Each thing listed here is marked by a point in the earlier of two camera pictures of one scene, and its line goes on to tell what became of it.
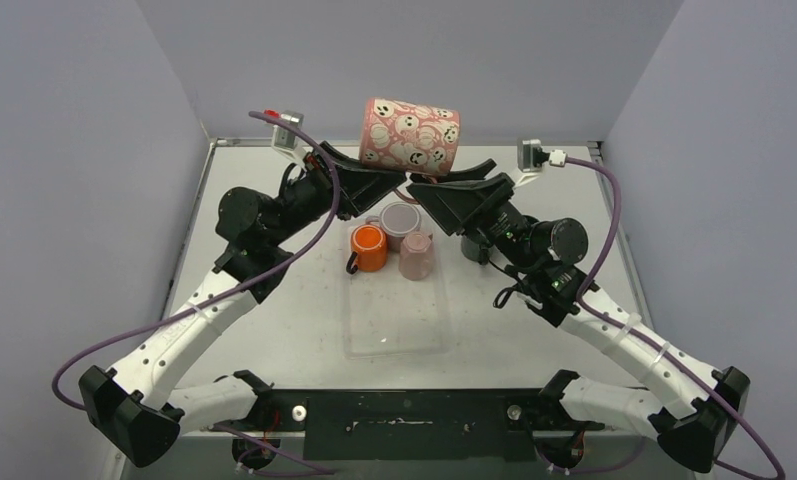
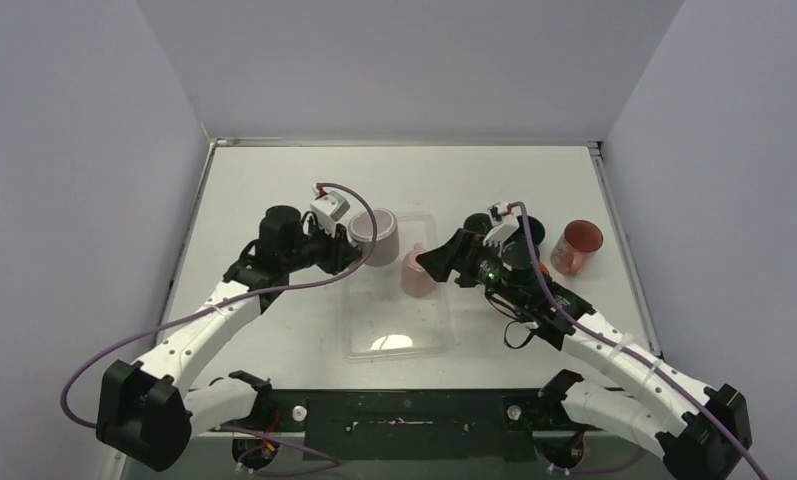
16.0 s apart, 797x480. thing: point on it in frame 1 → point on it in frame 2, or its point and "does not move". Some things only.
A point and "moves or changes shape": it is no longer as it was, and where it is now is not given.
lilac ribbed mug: [398, 219] → [387, 247]
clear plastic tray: [391, 316] does not move
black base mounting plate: [412, 424] does not move
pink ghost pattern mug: [409, 137] moves or changes shape
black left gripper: [359, 185] → [340, 251]
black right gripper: [489, 201] → [468, 259]
